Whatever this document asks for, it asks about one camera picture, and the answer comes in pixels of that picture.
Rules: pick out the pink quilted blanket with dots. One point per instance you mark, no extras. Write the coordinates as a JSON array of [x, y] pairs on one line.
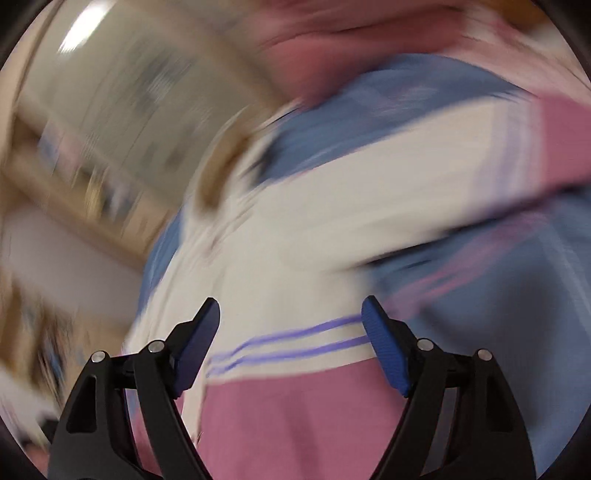
[[314, 48]]

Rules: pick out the pink and white jacket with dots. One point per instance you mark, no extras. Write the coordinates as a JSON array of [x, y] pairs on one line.
[[323, 276]]

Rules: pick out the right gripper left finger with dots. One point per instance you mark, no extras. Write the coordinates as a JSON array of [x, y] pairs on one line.
[[94, 438]]

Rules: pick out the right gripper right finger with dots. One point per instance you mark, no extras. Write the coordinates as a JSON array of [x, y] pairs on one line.
[[488, 438]]

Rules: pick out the frosted glass wardrobe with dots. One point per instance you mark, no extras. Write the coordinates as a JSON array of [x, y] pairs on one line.
[[143, 86]]

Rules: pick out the blue plaid bed sheet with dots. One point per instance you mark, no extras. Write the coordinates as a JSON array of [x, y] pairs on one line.
[[485, 299]]

